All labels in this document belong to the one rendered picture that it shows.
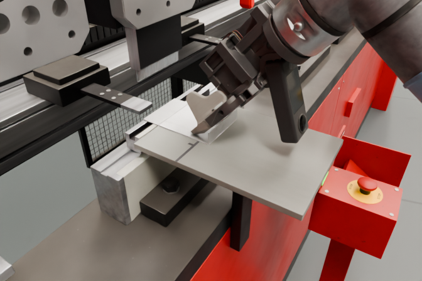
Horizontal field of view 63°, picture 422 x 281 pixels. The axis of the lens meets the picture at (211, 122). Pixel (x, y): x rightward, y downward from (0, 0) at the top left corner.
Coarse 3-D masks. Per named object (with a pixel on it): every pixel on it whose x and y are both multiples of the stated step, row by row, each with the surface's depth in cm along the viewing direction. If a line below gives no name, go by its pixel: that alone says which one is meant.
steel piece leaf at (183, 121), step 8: (176, 112) 59; (184, 112) 59; (232, 112) 55; (168, 120) 57; (176, 120) 57; (184, 120) 57; (192, 120) 57; (224, 120) 54; (232, 120) 56; (168, 128) 55; (176, 128) 55; (184, 128) 55; (192, 128) 55; (216, 128) 52; (224, 128) 54; (192, 136) 53; (200, 136) 53; (208, 136) 51; (216, 136) 53; (208, 144) 51
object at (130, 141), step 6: (192, 90) 66; (198, 90) 68; (204, 90) 66; (180, 96) 64; (186, 96) 65; (144, 120) 57; (138, 126) 56; (144, 126) 57; (126, 132) 54; (132, 132) 55; (138, 132) 56; (126, 138) 55; (132, 138) 55; (138, 138) 53; (132, 144) 55
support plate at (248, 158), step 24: (240, 120) 57; (264, 120) 57; (144, 144) 52; (168, 144) 52; (216, 144) 52; (240, 144) 52; (264, 144) 52; (288, 144) 52; (312, 144) 52; (336, 144) 52; (192, 168) 47; (216, 168) 47; (240, 168) 47; (264, 168) 47; (288, 168) 47; (312, 168) 47; (240, 192) 44; (264, 192) 43; (288, 192) 43; (312, 192) 43
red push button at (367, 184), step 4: (360, 180) 73; (364, 180) 73; (368, 180) 73; (372, 180) 73; (360, 184) 72; (364, 184) 72; (368, 184) 72; (372, 184) 72; (376, 184) 72; (360, 188) 74; (364, 188) 72; (368, 188) 71; (372, 188) 71; (376, 188) 72; (360, 192) 74; (364, 192) 73; (368, 192) 73
